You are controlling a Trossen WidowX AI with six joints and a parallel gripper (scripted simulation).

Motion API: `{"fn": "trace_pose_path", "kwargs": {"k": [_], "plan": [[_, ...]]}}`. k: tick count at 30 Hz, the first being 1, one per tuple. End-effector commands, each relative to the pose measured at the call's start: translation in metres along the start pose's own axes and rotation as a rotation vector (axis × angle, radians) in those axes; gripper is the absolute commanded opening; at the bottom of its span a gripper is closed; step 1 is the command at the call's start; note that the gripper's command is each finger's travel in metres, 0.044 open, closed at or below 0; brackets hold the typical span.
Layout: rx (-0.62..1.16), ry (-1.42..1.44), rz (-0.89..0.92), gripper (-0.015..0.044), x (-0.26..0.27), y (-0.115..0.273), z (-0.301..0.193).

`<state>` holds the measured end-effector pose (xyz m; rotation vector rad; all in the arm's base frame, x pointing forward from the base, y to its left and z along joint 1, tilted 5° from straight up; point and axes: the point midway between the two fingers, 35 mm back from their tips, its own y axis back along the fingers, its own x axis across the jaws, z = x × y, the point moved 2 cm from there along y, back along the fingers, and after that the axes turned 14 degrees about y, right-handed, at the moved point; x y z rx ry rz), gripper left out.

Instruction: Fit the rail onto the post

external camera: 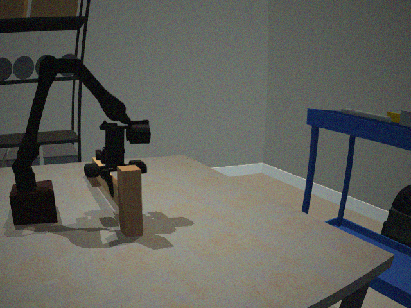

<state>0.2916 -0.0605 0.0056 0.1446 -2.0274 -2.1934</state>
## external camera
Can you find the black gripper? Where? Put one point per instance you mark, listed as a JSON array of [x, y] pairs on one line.
[[114, 156]]

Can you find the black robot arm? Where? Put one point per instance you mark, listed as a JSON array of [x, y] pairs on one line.
[[137, 132]]

